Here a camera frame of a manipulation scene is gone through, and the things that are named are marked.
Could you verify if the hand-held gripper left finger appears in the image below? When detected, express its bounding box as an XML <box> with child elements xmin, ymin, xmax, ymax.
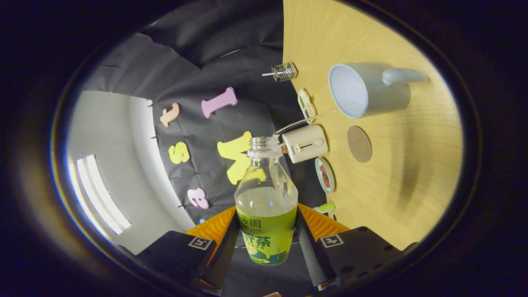
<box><xmin>136</xmin><ymin>205</ymin><xmax>240</xmax><ymax>291</ymax></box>

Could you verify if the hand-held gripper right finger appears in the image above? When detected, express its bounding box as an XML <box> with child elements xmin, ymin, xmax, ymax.
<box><xmin>295</xmin><ymin>203</ymin><xmax>407</xmax><ymax>291</ymax></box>

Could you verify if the green label juice bottle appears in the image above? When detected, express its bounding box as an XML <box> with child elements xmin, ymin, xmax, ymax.
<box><xmin>234</xmin><ymin>136</ymin><xmax>299</xmax><ymax>266</ymax></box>

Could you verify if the round brown coaster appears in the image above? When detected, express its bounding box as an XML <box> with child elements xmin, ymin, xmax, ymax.
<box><xmin>347</xmin><ymin>125</ymin><xmax>372</xmax><ymax>163</ymax></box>

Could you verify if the grey cup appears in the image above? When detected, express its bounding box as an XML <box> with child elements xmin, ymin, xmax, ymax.
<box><xmin>328</xmin><ymin>62</ymin><xmax>428</xmax><ymax>119</ymax></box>

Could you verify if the pale green plate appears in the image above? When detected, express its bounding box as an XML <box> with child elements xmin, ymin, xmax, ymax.
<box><xmin>315</xmin><ymin>158</ymin><xmax>335</xmax><ymax>195</ymax></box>

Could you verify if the white toaster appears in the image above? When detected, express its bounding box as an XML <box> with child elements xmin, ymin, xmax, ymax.
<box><xmin>282</xmin><ymin>125</ymin><xmax>329</xmax><ymax>164</ymax></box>

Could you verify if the long ceiling light panel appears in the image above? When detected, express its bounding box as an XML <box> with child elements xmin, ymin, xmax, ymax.
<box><xmin>75</xmin><ymin>155</ymin><xmax>132</xmax><ymax>235</ymax></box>

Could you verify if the white divided tray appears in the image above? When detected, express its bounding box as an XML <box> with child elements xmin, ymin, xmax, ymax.
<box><xmin>297</xmin><ymin>89</ymin><xmax>317</xmax><ymax>123</ymax></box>

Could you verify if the wooden table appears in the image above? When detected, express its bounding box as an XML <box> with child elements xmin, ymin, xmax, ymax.
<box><xmin>283</xmin><ymin>0</ymin><xmax>463</xmax><ymax>251</ymax></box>

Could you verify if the black backdrop cloth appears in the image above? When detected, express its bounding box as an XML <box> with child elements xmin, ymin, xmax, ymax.
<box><xmin>82</xmin><ymin>0</ymin><xmax>337</xmax><ymax>297</ymax></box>

